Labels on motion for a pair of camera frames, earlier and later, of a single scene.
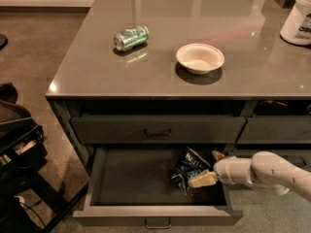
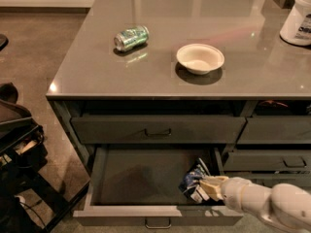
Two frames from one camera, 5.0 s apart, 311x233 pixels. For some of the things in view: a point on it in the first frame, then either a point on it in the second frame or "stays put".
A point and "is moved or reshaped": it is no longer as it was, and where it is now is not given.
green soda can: (131, 38) stays put
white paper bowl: (199, 58) stays put
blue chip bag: (188, 165) is moved or reshaped
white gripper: (224, 169) to (232, 190)
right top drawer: (276, 129) stays put
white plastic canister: (296, 26) stays put
